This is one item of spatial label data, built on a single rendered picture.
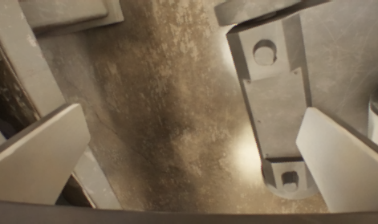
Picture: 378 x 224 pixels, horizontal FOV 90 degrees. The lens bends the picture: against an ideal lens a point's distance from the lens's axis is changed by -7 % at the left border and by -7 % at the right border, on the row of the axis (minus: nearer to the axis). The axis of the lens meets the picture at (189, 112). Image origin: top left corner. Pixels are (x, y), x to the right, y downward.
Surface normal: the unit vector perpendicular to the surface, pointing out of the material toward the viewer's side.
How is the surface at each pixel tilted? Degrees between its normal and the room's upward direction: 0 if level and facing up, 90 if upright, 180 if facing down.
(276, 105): 0
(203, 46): 0
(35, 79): 90
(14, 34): 90
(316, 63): 0
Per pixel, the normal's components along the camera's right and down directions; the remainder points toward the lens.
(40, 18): 0.92, 0.03
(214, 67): -0.34, 0.51
